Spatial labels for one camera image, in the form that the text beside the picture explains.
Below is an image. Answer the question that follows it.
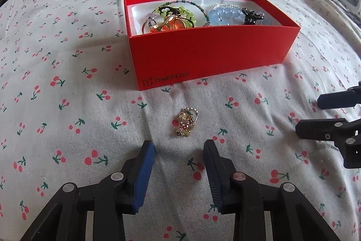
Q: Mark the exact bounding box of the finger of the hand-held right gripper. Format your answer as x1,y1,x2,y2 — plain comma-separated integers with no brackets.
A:
317,88,361,110
296,118,361,143

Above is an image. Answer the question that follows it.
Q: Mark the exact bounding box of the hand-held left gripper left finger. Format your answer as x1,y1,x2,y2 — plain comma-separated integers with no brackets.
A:
20,140,156,241

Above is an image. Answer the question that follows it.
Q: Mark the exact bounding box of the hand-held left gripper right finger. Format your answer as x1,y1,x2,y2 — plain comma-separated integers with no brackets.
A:
203,139,342,241

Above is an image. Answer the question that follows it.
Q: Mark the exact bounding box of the gold charm with ball chain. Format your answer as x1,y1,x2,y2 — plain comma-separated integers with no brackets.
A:
172,107,201,138

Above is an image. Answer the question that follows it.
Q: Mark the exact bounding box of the dark blue hair claw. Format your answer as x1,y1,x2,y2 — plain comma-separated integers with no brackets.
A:
241,7,266,25

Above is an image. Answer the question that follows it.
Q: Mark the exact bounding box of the red cardboard box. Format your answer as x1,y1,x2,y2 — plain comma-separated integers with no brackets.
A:
123,0,301,91

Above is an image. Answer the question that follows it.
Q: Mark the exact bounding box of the blue bead bracelet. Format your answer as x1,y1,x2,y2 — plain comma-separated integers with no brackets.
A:
208,8,273,27

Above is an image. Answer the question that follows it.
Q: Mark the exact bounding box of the clear bead bracelet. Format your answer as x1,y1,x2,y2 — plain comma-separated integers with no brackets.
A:
210,3,246,11

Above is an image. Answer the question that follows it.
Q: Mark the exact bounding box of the gold ring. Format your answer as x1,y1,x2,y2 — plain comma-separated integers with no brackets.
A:
141,15,195,34

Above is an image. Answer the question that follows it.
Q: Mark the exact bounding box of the thin seed bead bracelet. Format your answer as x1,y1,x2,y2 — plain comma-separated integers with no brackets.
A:
166,0,211,27

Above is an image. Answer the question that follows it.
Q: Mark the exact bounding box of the green bead bracelet black cord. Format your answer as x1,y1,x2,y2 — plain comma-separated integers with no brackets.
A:
154,2,198,27

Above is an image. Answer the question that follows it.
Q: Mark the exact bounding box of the cherry print bedsheet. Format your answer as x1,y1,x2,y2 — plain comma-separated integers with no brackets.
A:
0,0,361,241

